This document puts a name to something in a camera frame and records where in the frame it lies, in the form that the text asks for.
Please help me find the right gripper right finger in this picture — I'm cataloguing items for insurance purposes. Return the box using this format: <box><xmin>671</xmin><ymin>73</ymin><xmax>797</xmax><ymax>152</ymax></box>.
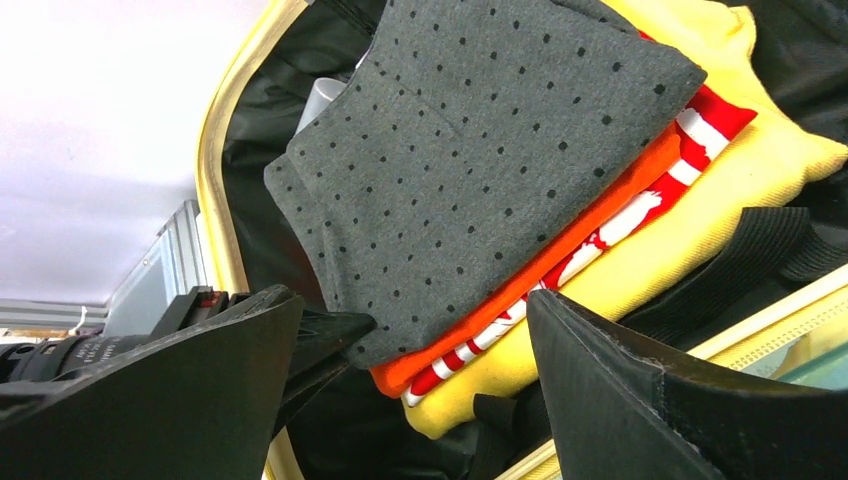
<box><xmin>527</xmin><ymin>290</ymin><xmax>847</xmax><ymax>479</ymax></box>

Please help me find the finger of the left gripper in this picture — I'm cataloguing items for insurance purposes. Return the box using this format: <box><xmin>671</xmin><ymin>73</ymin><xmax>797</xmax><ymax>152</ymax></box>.
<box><xmin>274</xmin><ymin>311</ymin><xmax>376</xmax><ymax>434</ymax></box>

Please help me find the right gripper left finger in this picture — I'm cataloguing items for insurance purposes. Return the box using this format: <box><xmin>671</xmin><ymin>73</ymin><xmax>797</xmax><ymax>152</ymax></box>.
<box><xmin>1</xmin><ymin>286</ymin><xmax>304</xmax><ymax>479</ymax></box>

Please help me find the yellow hard-shell suitcase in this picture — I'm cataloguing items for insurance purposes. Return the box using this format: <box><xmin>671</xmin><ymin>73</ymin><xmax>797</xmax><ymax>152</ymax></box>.
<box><xmin>198</xmin><ymin>1</ymin><xmax>847</xmax><ymax>479</ymax></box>

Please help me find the dark navy fabric item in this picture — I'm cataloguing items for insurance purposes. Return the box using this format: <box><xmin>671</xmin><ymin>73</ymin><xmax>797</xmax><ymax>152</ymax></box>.
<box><xmin>264</xmin><ymin>1</ymin><xmax>706</xmax><ymax>369</ymax></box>

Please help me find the teal transparent plastic tray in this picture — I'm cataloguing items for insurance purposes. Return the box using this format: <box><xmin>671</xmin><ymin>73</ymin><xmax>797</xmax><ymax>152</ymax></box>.
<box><xmin>771</xmin><ymin>330</ymin><xmax>847</xmax><ymax>390</ymax></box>

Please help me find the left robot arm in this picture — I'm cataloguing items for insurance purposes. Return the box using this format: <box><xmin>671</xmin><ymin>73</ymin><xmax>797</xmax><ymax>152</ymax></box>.
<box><xmin>1</xmin><ymin>286</ymin><xmax>376</xmax><ymax>434</ymax></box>

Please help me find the white cylindrical bottle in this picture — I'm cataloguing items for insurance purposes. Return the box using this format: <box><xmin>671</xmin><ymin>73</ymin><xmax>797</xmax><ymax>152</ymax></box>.
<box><xmin>295</xmin><ymin>77</ymin><xmax>347</xmax><ymax>134</ymax></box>

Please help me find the yellow folded garment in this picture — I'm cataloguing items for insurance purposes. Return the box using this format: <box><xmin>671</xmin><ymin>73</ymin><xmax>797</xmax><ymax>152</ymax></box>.
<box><xmin>404</xmin><ymin>1</ymin><xmax>847</xmax><ymax>439</ymax></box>

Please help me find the red white striped garment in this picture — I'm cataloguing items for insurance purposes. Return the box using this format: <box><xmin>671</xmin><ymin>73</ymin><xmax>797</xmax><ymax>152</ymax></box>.
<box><xmin>370</xmin><ymin>86</ymin><xmax>757</xmax><ymax>406</ymax></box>

